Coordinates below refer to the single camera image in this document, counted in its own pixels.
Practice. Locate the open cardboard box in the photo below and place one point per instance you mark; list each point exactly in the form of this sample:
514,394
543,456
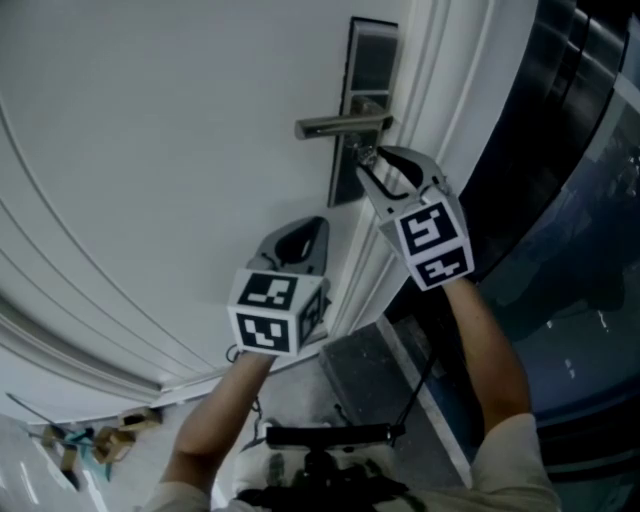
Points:
51,436
140,420
69,460
112,445

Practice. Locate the black chest-mounted device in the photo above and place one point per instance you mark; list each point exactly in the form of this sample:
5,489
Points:
330,434

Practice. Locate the dark door lock plate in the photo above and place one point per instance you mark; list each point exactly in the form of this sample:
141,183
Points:
375,57

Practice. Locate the person's left forearm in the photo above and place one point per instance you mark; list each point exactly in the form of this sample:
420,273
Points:
220,405

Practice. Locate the black metal door frame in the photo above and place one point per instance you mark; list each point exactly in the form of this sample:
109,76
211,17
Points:
560,100

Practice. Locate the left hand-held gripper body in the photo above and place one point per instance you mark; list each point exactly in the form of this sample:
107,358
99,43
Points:
267,295

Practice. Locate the person's right forearm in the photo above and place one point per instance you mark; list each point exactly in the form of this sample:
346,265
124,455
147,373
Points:
490,350

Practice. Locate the person's white shoe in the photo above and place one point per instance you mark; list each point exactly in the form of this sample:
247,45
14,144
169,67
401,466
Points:
250,465

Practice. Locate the frosted glass door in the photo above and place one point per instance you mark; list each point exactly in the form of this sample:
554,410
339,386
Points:
575,310

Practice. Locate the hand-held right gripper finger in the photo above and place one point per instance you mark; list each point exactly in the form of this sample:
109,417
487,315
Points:
382,202
422,172

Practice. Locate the person's beige shirt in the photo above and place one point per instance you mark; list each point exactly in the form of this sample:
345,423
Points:
510,465

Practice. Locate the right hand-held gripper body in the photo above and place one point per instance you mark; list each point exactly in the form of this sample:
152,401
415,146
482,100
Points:
430,235

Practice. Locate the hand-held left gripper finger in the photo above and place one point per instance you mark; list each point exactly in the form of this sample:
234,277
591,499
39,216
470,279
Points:
320,255
267,246

